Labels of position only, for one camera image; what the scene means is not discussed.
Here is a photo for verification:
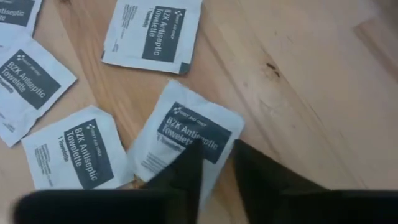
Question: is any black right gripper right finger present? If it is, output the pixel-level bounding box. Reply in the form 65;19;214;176
233;139;329;191

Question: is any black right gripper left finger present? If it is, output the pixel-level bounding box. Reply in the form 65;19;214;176
143;139;205;191

